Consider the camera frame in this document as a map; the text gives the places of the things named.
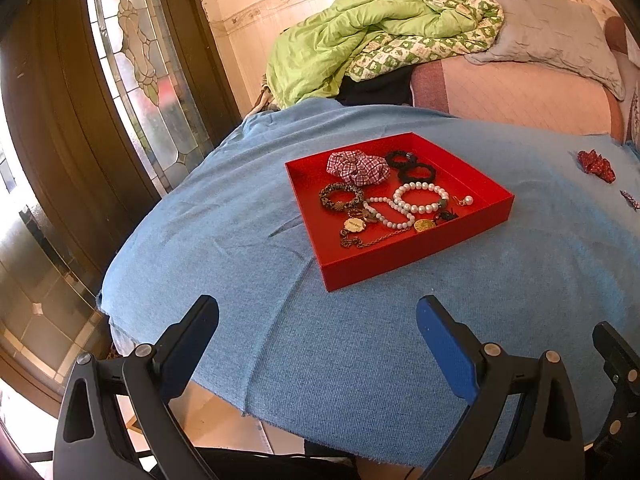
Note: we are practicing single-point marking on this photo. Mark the wooden door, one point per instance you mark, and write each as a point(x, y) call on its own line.
point(60, 110)

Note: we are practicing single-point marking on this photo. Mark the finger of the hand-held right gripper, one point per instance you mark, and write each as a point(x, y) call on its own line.
point(620, 360)

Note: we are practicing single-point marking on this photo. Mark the green quilt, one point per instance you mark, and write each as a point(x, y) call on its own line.
point(325, 45)

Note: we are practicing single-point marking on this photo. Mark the grey pillow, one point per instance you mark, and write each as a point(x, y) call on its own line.
point(550, 25)

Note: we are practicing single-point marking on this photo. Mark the plaid scrunchie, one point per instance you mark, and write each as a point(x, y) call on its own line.
point(360, 167)

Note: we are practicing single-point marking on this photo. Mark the small black scrunchie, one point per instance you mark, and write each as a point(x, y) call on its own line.
point(395, 160)

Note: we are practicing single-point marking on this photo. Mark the blue blanket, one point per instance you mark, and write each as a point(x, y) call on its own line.
point(350, 350)

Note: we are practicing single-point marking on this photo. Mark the small patterned hair clip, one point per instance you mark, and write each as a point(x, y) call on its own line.
point(631, 199)

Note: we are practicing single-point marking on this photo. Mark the black cloth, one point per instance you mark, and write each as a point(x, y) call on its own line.
point(380, 90)

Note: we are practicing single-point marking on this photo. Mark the white tag pendant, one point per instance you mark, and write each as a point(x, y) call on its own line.
point(353, 225)

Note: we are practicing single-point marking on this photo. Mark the red dotted hair bow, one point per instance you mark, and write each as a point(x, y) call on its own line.
point(597, 164)

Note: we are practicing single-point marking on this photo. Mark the gold coin pendant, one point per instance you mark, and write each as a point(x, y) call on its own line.
point(423, 225)

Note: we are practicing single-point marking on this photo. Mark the pearl earring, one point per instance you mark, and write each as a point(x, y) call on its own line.
point(469, 201)

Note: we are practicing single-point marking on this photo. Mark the stained glass window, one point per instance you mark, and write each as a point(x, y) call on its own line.
point(140, 60)

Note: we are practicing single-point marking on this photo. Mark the pink bed sheet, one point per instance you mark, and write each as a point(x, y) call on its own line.
point(525, 100)

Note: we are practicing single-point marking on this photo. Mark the small black earring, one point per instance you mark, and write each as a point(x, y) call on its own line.
point(445, 217)

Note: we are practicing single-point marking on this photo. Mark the beige cloth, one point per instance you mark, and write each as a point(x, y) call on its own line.
point(265, 102)

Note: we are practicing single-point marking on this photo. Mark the leopard print scrunchie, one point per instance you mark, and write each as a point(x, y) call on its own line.
point(327, 200)

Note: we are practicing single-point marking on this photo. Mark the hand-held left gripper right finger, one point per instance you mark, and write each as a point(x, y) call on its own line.
point(445, 350)

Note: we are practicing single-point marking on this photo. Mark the large black scrunchie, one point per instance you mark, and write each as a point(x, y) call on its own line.
point(404, 175)

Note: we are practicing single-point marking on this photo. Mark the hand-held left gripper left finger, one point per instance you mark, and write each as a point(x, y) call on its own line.
point(187, 355)

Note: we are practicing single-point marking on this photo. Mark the red tray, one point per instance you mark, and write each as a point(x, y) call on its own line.
point(350, 265)

